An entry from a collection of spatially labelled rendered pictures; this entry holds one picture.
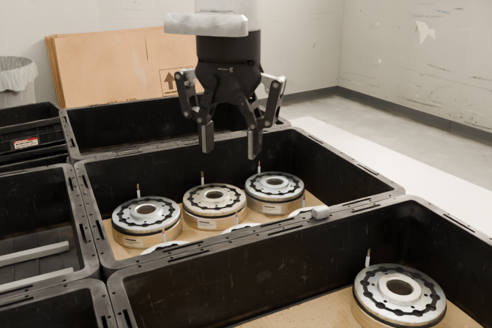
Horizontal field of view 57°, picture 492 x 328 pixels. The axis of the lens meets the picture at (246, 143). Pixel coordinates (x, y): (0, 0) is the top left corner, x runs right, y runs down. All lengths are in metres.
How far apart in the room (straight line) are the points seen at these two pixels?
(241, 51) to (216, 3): 0.06
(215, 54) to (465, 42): 3.28
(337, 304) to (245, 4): 0.36
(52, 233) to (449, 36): 3.37
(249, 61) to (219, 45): 0.04
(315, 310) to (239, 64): 0.30
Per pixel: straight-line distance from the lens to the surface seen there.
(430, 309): 0.56
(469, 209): 1.14
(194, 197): 0.74
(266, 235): 0.51
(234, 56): 0.50
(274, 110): 0.52
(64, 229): 0.77
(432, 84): 3.90
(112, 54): 3.26
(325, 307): 0.58
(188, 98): 0.56
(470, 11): 3.69
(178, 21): 0.47
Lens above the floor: 1.21
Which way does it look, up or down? 22 degrees down
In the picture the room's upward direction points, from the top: straight up
